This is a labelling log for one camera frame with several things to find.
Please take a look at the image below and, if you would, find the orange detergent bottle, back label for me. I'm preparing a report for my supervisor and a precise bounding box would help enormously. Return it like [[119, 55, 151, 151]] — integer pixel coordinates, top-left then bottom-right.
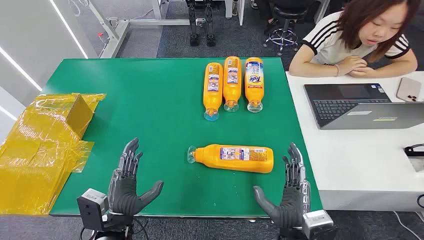
[[202, 62, 224, 122], [222, 56, 243, 113]]

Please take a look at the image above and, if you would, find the yellow taped cardboard box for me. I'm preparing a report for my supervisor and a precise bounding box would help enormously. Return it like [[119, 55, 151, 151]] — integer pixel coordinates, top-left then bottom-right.
[[0, 92, 107, 217]]

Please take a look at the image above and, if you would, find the black office stool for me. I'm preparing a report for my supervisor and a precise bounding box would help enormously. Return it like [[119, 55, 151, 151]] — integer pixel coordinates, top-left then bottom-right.
[[262, 0, 316, 56]]

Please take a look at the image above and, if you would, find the orange Tide detergent bottle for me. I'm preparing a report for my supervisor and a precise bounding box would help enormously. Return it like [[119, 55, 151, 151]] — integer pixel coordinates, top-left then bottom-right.
[[186, 143, 275, 174], [244, 57, 265, 114]]

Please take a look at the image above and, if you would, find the white metal frame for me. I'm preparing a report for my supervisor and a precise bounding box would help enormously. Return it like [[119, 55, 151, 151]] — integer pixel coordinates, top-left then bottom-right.
[[67, 0, 192, 60]]

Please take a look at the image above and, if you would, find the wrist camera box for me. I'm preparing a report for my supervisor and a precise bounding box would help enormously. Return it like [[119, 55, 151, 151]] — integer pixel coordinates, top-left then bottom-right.
[[76, 188, 111, 231], [301, 209, 336, 240]]

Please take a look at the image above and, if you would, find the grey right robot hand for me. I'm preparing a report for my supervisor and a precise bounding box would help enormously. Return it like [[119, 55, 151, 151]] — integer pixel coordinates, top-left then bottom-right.
[[252, 142, 312, 230]]

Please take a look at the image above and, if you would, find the grey laptop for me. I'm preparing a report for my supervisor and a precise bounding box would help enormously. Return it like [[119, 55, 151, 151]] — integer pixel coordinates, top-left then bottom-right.
[[303, 82, 424, 131]]

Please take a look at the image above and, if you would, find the black background robot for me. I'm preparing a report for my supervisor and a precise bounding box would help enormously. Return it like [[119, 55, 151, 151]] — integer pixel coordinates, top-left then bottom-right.
[[185, 0, 218, 48]]

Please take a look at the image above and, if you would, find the person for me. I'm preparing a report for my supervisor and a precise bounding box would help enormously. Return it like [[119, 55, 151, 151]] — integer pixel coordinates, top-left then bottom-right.
[[288, 0, 420, 79]]

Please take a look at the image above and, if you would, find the person's left hand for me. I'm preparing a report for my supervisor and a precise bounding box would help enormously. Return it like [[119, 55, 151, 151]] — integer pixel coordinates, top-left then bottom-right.
[[348, 66, 378, 79]]

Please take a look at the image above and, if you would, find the pale pink smartphone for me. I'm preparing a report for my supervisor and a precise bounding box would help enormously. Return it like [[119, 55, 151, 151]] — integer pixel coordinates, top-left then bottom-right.
[[395, 76, 423, 103]]

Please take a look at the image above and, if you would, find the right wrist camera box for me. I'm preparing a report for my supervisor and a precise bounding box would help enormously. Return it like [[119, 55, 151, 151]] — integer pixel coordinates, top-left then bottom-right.
[[301, 209, 336, 240]]

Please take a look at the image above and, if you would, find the white desk leg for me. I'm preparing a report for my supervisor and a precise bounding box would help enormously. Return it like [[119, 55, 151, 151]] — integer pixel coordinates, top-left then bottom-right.
[[225, 0, 246, 27]]

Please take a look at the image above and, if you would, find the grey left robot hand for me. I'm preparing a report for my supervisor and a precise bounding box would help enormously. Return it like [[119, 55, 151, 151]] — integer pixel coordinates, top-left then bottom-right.
[[106, 137, 165, 218]]

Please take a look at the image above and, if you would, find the white floor cable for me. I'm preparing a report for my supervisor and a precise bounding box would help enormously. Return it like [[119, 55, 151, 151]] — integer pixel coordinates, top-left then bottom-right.
[[392, 211, 424, 240]]

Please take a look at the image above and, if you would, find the person's right hand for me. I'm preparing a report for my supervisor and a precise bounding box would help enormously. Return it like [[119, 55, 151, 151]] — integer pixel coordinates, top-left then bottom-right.
[[338, 55, 369, 76]]

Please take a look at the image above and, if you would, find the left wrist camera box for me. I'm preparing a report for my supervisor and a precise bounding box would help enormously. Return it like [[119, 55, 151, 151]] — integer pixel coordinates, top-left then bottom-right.
[[76, 188, 111, 231]]

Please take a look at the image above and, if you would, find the wall light strip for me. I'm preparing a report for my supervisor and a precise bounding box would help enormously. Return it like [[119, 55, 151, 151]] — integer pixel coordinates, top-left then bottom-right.
[[48, 0, 89, 60], [0, 46, 44, 92]]

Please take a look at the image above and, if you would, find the white desk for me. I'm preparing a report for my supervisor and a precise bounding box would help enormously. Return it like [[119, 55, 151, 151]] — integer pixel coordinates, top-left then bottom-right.
[[285, 70, 424, 213]]

